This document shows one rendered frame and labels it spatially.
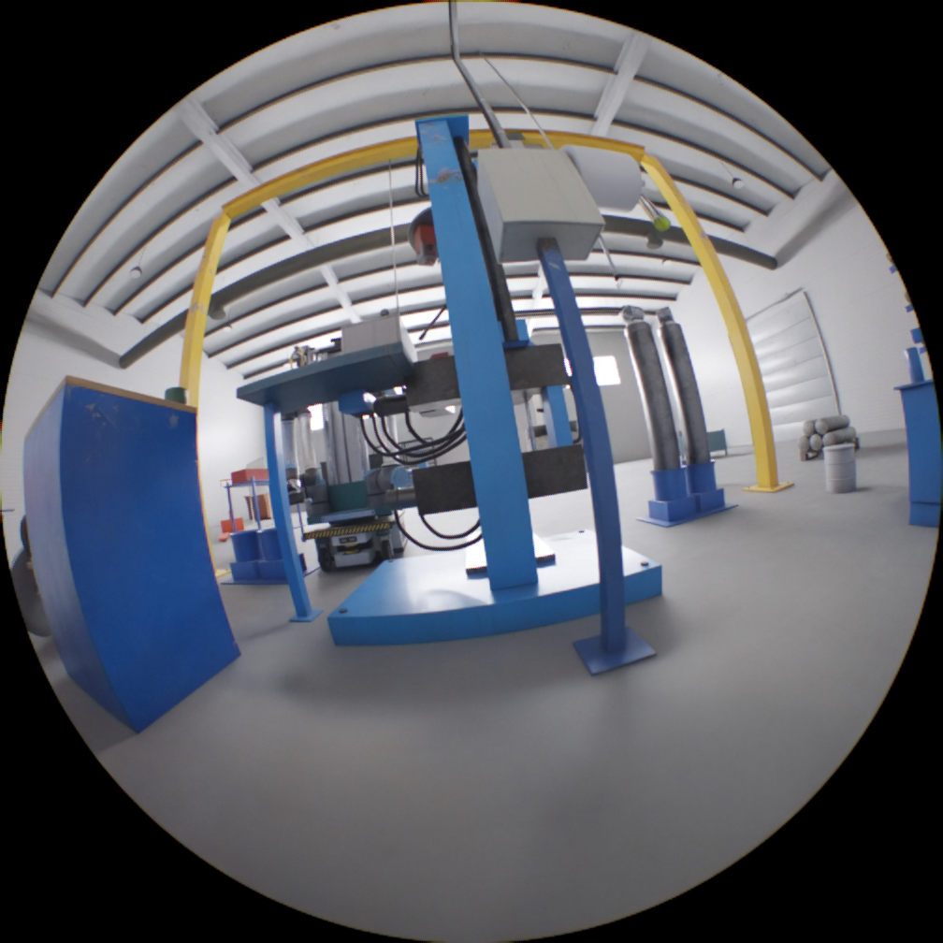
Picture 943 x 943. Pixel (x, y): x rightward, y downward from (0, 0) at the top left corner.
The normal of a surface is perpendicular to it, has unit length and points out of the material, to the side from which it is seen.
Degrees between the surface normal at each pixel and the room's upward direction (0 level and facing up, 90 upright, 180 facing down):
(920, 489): 90
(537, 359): 90
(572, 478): 90
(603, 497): 90
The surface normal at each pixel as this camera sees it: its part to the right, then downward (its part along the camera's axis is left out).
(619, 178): 0.11, 0.73
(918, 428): -0.99, 0.15
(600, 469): 0.00, -0.01
